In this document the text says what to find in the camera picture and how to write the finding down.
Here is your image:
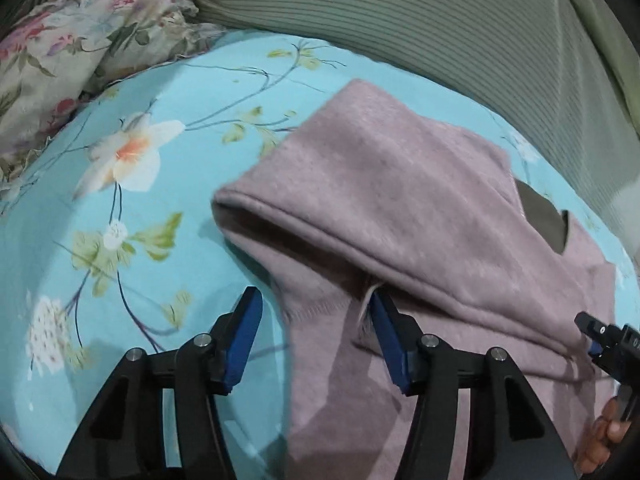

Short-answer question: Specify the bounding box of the person's right hand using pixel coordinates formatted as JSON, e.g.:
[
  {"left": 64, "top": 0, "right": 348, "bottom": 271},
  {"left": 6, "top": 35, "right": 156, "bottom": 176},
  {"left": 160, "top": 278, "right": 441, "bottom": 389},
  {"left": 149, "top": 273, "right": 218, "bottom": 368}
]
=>
[{"left": 575, "top": 395, "right": 633, "bottom": 476}]

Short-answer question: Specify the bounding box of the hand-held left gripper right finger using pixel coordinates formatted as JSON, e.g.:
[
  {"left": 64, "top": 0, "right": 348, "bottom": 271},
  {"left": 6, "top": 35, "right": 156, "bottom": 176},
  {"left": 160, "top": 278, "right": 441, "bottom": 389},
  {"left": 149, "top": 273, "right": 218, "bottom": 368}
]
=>
[{"left": 367, "top": 290, "right": 581, "bottom": 480}]

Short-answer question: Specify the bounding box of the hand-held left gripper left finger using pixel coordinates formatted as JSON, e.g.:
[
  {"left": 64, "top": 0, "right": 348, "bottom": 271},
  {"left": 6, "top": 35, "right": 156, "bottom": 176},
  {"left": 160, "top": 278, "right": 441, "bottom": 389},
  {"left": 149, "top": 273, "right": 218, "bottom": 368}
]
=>
[{"left": 55, "top": 286, "right": 264, "bottom": 480}]

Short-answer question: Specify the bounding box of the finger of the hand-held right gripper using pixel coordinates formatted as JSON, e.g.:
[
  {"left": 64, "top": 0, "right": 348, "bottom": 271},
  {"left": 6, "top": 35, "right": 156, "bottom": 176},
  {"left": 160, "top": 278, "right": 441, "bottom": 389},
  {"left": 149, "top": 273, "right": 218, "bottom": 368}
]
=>
[{"left": 574, "top": 311, "right": 622, "bottom": 361}]

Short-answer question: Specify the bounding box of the pink knit sweater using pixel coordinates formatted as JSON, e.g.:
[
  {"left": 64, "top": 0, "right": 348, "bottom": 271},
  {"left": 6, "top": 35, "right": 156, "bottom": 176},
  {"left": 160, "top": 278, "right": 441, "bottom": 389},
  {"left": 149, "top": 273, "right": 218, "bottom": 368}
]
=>
[{"left": 211, "top": 79, "right": 618, "bottom": 480}]

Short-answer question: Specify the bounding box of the floral ruffled pillow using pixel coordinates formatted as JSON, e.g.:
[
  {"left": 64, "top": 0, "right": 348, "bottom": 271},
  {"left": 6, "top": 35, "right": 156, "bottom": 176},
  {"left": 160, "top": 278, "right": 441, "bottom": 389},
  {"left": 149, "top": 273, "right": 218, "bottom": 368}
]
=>
[{"left": 0, "top": 0, "right": 226, "bottom": 196}]

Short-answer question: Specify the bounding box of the blue floral bedsheet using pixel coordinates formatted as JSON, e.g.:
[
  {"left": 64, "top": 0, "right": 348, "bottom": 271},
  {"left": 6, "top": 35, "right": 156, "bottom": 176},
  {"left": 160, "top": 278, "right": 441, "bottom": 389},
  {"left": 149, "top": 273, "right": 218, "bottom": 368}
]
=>
[{"left": 0, "top": 30, "right": 638, "bottom": 476}]

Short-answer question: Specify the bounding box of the green striped cushion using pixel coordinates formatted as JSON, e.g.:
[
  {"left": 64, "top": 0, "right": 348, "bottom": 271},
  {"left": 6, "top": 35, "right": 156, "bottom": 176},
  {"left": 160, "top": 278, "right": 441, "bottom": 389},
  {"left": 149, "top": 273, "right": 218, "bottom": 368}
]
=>
[{"left": 190, "top": 0, "right": 640, "bottom": 281}]

